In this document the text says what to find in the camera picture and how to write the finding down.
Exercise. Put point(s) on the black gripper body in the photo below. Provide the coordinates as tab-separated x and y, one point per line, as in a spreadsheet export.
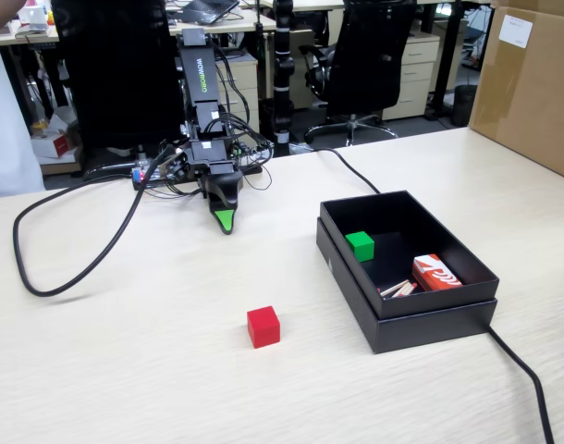
208	152

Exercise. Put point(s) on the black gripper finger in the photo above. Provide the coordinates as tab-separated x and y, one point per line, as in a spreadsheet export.
225	219
229	189

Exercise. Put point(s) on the green wooden cube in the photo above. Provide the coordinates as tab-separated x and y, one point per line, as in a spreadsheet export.
360	247

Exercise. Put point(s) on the person bare forearm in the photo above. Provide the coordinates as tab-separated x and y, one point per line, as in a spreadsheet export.
0	16

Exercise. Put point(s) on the red wooden cube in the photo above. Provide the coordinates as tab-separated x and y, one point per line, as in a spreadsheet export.
263	327

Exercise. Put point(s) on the white power strip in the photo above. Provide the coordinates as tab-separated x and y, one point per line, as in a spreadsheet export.
266	150

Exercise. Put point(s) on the controller board with LED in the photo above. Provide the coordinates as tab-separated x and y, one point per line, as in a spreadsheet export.
145	176

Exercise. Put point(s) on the black articulated stand pole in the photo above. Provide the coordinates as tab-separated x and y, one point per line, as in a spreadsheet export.
284	60

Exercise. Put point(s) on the black high-back office chair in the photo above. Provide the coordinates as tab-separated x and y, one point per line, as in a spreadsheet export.
115	69

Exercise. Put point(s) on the black laptop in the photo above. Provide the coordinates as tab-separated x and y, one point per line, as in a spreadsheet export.
208	9

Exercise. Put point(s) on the white box red side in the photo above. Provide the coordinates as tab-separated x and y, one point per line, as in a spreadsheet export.
55	145

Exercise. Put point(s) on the small yellow object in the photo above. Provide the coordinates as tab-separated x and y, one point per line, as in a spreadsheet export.
39	127

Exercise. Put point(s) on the black cardboard box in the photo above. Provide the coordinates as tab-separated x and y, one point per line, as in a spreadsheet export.
402	217

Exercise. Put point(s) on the red-tipped wooden match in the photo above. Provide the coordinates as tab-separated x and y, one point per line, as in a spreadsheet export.
402	289
393	287
408	291

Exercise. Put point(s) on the black chair chrome base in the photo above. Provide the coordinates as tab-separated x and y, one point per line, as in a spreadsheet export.
370	55

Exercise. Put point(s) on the person white shirt torso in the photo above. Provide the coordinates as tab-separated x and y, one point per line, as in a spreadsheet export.
4	139

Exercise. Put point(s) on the thick book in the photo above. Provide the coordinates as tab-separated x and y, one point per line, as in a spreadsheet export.
30	31

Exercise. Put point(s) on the orange white matchbox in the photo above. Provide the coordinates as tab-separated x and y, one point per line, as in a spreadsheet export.
437	273

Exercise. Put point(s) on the white red small box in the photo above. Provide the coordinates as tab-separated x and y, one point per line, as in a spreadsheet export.
32	16

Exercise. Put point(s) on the black box lid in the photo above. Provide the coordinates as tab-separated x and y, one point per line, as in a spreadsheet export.
430	330

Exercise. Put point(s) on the black trash bin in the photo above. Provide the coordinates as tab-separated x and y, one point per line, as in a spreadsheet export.
463	106

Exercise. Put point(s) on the large brown cardboard box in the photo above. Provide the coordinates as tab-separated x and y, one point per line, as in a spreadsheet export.
527	92

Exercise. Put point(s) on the white paper label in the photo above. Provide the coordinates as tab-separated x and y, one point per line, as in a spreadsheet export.
516	31

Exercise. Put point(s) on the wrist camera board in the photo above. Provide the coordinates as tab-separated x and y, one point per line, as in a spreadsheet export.
178	162

